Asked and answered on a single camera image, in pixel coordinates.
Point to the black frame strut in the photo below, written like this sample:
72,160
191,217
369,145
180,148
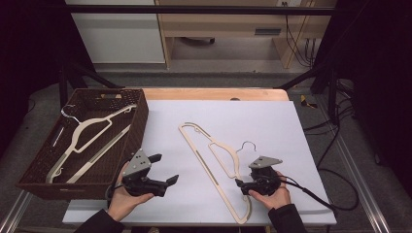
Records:
319,73
81,73

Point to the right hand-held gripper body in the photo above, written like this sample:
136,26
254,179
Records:
265,161

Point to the person's right hand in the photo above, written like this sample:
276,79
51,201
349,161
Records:
277,199

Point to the aluminium rail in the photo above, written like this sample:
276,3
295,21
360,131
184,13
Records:
14,213
366,191

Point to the light wooden desk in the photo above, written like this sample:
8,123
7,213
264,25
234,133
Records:
226,24

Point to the brown woven basket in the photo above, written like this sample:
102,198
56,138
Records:
42,171

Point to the yellow and black tool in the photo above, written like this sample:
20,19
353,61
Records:
304,102

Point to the black horizontal frame bar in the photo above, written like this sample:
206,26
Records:
194,9

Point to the beige clothes hanger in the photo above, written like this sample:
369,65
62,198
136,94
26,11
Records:
94,121
207,136

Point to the white table mat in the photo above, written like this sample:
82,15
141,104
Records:
200,113

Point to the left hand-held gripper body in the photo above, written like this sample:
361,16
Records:
137,165

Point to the white cabinet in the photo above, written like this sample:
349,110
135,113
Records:
120,39

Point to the wooden table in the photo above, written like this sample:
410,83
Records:
200,93

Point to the person's left hand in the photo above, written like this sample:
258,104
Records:
121,202

